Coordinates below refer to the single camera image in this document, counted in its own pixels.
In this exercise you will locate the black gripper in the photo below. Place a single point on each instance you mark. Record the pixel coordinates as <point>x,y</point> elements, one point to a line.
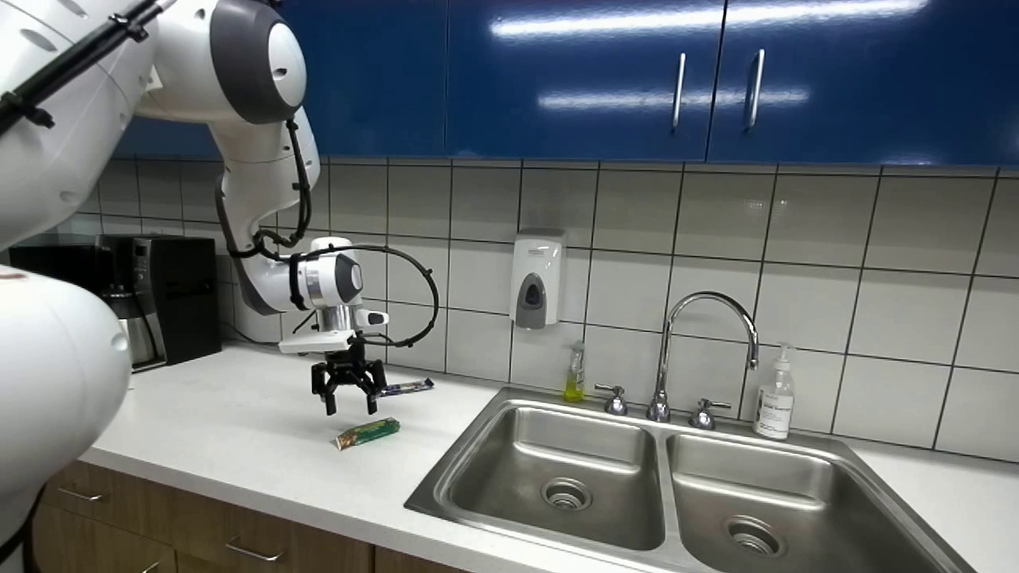
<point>349,371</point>

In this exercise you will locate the green snack packet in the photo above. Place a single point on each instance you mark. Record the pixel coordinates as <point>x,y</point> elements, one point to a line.
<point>371,431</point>

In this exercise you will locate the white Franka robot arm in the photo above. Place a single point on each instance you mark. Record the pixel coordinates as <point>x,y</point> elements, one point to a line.
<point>66,210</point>

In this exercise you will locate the stainless steel double sink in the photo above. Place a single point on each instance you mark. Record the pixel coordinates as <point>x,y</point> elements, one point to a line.
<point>657,488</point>

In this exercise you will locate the black coffee machine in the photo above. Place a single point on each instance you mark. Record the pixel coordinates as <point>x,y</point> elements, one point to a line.
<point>171,297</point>

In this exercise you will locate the wooden base cabinet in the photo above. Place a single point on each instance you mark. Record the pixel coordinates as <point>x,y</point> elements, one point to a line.
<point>191,527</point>

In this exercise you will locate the green dish soap bottle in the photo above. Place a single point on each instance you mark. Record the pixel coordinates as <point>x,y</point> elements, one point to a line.
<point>576,380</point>

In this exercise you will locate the chrome faucet knob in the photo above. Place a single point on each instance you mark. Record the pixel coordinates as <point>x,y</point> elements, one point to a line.
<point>706,414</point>
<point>616,398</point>

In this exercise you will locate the blue cabinet door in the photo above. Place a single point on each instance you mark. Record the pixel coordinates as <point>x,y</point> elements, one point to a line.
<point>371,75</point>
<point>584,82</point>
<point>879,83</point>

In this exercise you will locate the chrome gooseneck faucet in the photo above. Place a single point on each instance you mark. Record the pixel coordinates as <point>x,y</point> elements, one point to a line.
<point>706,302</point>

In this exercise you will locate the clear pump soap bottle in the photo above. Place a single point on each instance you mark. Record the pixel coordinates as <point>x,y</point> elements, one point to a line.
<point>774,401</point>

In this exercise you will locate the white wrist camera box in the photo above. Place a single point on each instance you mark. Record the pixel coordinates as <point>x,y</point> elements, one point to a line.
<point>318,341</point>

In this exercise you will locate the white wall soap dispenser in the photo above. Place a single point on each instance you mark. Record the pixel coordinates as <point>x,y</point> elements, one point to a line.
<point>538,278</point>

